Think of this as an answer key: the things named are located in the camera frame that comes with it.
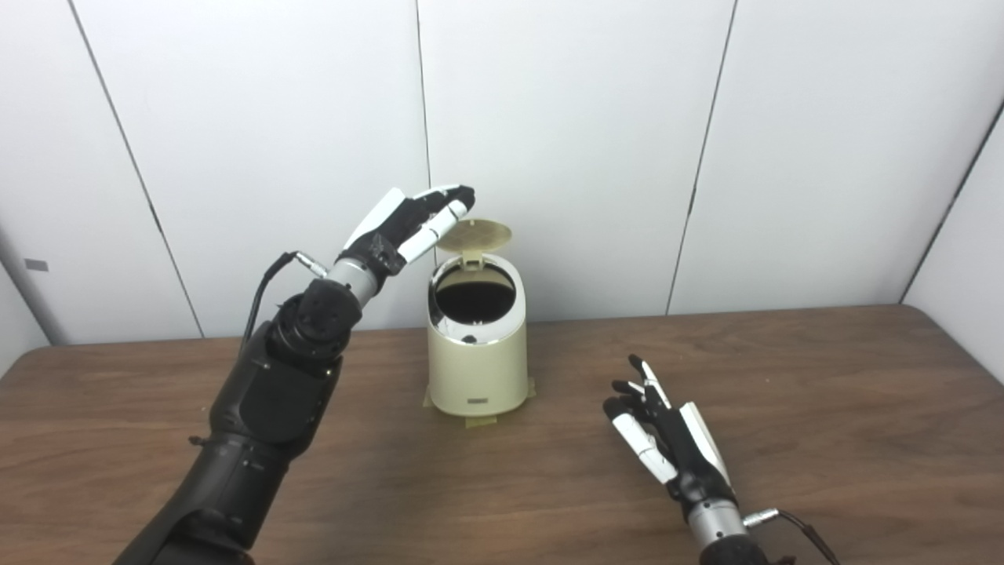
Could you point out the small gray wall tag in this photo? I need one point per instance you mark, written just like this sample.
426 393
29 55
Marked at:
36 265

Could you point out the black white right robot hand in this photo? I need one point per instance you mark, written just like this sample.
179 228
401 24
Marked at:
690 455

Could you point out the cream-colored cylindrical bin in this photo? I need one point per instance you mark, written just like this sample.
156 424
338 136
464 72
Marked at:
478 377

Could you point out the yellow tape piece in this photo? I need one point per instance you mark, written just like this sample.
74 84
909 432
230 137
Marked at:
481 422

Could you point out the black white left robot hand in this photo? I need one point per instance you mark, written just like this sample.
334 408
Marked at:
392 231

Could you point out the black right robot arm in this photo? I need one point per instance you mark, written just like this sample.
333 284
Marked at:
722 534

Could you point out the cream round bin lid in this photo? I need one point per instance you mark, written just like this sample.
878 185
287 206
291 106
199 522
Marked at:
474 234

